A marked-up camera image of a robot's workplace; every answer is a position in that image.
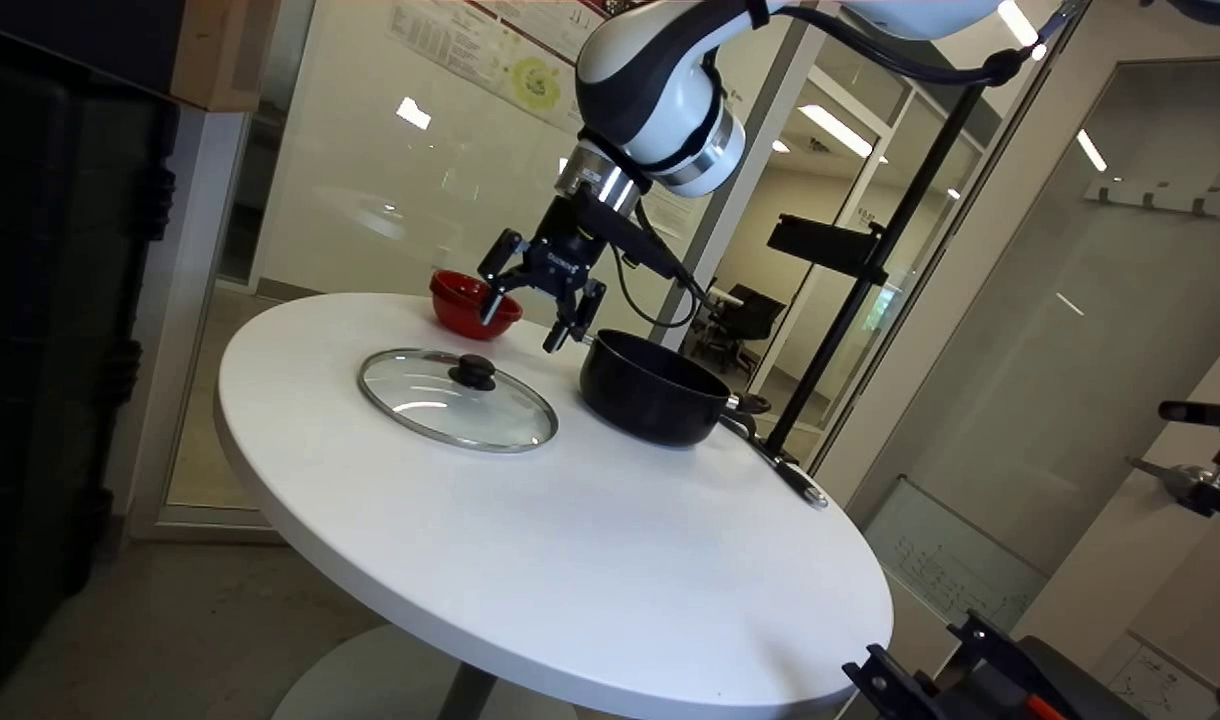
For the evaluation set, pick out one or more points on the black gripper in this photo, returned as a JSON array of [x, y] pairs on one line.
[[561, 240]]

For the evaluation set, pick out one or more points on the glass lid with black knob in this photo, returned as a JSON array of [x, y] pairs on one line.
[[472, 368]]

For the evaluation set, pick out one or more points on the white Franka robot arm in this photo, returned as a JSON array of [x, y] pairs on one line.
[[661, 64]]

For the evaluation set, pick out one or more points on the red bowl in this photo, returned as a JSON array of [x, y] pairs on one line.
[[453, 304]]

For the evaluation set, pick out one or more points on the black cooking pot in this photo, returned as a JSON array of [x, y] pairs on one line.
[[648, 394]]

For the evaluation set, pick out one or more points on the black office chair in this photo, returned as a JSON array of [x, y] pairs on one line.
[[750, 320]]

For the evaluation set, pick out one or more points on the ceiling light panel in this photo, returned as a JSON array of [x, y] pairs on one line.
[[1090, 148], [832, 128]]

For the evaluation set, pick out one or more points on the brown cardboard box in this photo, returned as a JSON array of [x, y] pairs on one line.
[[231, 47]]

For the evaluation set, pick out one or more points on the black cabinet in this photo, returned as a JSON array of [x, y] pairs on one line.
[[51, 334]]

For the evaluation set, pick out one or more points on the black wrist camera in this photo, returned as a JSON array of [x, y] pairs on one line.
[[648, 246]]

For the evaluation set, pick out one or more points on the white wall poster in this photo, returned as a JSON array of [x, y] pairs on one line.
[[463, 43]]

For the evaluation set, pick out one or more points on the black camera on pole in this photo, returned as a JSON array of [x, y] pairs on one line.
[[829, 246]]

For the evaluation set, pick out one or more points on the wall hook rail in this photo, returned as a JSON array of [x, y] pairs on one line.
[[1170, 200]]

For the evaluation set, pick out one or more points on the black camera tripod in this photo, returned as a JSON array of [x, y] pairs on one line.
[[1208, 416]]

